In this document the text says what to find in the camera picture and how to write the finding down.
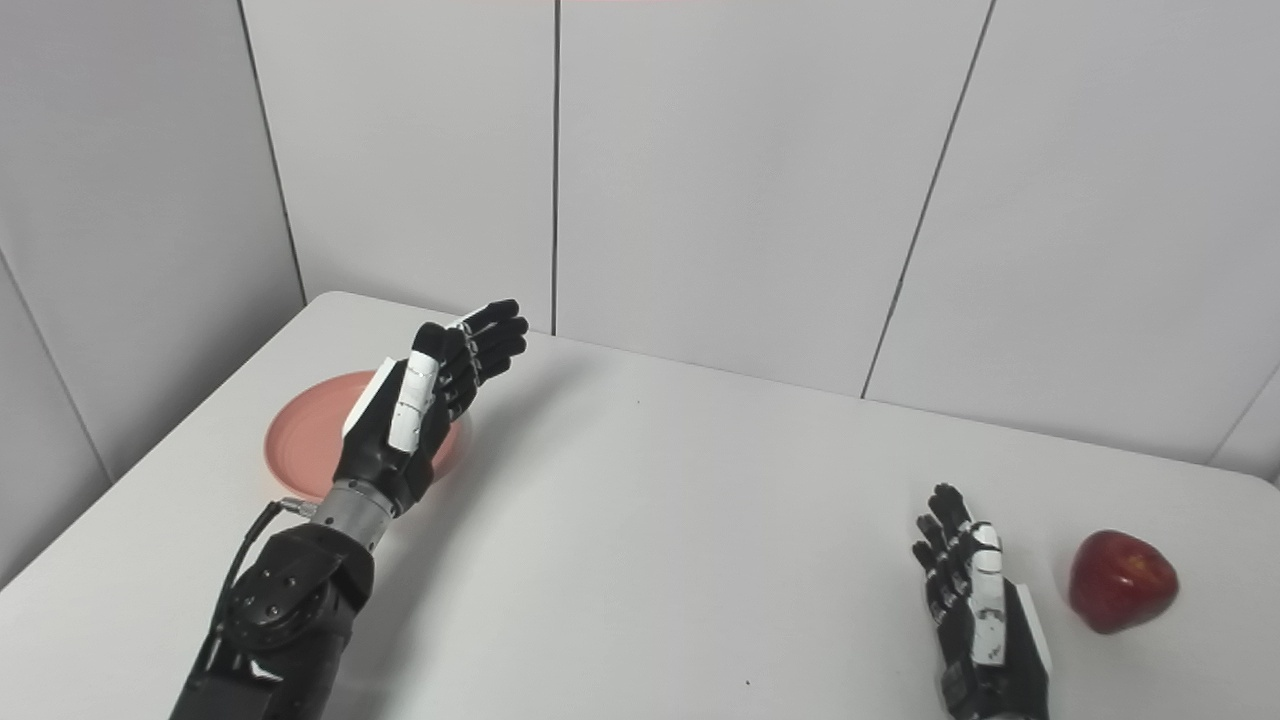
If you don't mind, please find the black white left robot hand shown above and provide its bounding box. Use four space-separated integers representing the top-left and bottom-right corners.
333 298 530 518

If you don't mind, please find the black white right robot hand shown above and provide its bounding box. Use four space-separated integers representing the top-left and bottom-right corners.
912 484 1053 720

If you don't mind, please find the pink plastic plate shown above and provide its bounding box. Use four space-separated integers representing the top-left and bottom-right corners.
264 371 471 501

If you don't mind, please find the red apple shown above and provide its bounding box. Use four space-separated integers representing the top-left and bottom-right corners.
1068 530 1180 635

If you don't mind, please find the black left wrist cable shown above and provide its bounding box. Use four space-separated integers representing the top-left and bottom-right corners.
205 496 321 671

